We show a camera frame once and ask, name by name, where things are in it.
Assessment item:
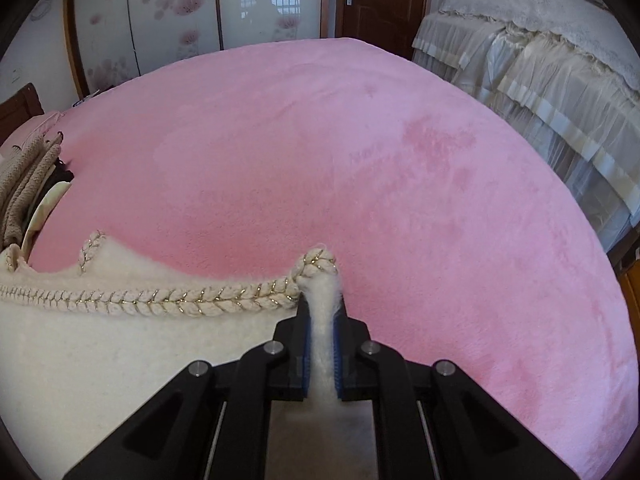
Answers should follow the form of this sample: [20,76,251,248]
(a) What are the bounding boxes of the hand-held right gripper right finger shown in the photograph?
[332,307,581,480]

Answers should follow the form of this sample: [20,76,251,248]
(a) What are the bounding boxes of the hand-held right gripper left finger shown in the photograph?
[62,304,312,480]

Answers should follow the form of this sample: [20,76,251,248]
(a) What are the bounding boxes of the white fuzzy braided-trim cardigan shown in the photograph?
[0,229,381,480]

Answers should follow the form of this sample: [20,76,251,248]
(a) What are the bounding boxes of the pink fleece blanket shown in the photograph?
[12,36,640,480]

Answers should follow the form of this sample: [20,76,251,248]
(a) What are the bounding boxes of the wooden drawer cabinet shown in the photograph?
[617,259,640,318]

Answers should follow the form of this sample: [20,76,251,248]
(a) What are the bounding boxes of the dark folded cloth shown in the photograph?
[50,159,75,184]

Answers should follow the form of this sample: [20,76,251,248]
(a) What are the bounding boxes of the folded beige knit sweater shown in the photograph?
[0,132,64,247]

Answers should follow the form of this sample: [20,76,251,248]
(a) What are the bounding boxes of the lace-covered furniture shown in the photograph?
[411,0,640,253]

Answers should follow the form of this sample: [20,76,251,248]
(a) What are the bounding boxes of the brown wooden door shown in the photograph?
[336,0,435,61]

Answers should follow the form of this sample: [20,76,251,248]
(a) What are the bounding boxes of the floral sliding door wardrobe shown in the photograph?
[62,0,341,98]

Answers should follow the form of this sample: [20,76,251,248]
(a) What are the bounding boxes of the dark wooden headboard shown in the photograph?
[0,83,46,133]

